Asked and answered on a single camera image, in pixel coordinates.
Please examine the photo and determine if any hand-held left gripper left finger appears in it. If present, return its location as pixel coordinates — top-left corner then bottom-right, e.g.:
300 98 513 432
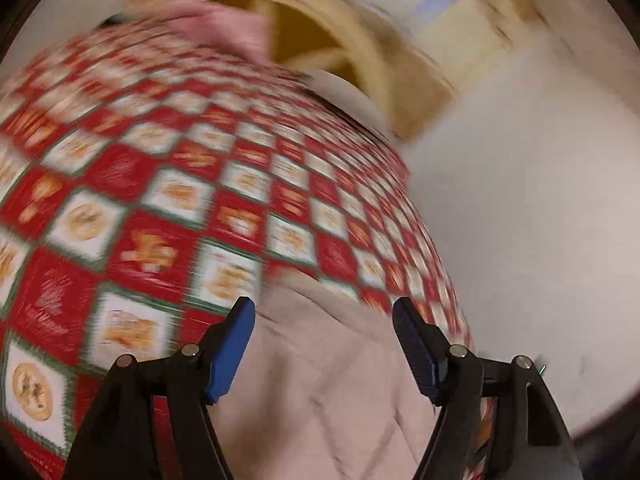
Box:
62 296 257 480

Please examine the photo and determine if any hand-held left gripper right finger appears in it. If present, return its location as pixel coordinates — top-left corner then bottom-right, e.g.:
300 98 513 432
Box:
392 296 581 480

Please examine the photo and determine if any beige quilted puffer jacket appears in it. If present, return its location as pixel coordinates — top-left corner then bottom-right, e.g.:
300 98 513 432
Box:
200 270 453 480

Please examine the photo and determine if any red checkered printed bedspread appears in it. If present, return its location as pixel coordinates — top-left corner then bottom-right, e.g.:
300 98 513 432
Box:
0 22 498 480

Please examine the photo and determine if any striped pillow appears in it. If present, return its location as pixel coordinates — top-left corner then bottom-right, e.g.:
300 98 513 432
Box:
304 69 396 137

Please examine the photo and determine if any pink floral blanket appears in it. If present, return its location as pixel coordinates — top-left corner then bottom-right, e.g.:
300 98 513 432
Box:
122 0 275 65

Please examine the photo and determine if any cream patterned window curtain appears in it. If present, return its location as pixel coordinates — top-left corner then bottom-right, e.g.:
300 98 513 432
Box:
300 0 556 143

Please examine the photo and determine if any cream wooden headboard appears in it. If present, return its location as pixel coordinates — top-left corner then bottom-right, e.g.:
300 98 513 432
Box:
160 0 401 143

